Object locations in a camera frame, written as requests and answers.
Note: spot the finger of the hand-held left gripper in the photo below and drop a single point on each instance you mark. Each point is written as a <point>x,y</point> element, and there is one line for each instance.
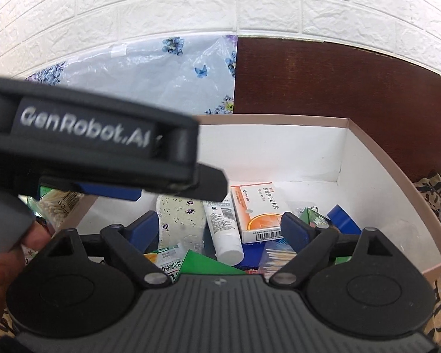
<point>209,185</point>
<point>110,192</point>

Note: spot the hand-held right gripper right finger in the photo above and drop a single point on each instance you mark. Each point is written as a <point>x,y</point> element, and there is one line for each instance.
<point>293,228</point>

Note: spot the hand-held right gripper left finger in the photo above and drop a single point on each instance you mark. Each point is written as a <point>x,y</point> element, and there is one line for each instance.
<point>147,228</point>

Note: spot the brown cardboard box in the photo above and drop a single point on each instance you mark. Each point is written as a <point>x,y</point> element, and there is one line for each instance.
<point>279,147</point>

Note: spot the person's left hand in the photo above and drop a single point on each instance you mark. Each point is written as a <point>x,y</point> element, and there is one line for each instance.
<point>0,286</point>

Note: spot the green packet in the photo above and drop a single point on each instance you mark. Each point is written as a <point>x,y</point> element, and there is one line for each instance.
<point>314,217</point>

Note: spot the floral insole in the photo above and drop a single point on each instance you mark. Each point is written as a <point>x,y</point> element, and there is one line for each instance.
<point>180,217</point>

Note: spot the toothpick pack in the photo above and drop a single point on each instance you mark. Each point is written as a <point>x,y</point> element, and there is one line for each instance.
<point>275,257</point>

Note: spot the green white medicine box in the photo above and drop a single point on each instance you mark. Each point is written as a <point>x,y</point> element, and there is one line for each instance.
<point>167,259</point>

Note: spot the orange white medicine box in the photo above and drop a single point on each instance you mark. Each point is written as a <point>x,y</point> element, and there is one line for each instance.
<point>257,209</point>

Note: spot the blue packet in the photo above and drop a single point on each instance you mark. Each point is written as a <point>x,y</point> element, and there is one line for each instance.
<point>253,253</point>

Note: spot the dark blue box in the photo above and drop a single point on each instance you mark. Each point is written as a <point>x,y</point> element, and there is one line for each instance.
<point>341,218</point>

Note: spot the white tube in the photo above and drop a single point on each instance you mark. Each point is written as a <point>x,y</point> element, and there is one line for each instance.
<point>224,235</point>

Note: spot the cotton swab pack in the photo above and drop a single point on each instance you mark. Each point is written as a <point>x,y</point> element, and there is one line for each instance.
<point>57,207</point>

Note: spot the floral plastic bag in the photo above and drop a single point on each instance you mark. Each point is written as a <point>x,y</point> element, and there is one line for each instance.
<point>132,73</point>

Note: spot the dark brown board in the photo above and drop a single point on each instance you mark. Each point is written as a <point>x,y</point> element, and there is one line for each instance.
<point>334,84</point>

